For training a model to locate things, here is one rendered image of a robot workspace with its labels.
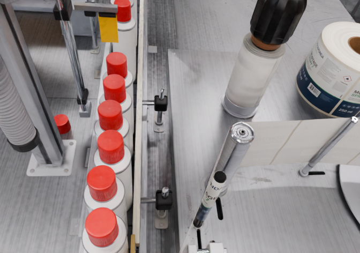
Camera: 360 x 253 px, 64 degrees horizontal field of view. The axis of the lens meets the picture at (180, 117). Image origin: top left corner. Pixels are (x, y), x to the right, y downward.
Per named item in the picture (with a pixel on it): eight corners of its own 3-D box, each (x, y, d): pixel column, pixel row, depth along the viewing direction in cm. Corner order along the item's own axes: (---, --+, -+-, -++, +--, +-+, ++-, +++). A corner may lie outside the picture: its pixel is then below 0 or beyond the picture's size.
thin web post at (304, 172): (308, 177, 61) (363, 124, 46) (300, 177, 60) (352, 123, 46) (305, 169, 62) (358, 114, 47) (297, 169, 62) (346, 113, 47)
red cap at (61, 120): (53, 124, 68) (50, 116, 65) (68, 120, 69) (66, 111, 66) (57, 135, 66) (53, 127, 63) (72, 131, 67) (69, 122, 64)
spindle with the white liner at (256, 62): (261, 118, 69) (323, 3, 46) (224, 118, 68) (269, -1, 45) (252, 91, 75) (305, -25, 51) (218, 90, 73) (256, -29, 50)
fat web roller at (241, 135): (229, 197, 56) (261, 144, 41) (205, 198, 55) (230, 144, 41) (225, 176, 59) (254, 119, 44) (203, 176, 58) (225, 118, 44)
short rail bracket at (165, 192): (169, 222, 57) (175, 197, 47) (136, 222, 56) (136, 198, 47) (168, 206, 59) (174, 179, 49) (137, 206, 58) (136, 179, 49)
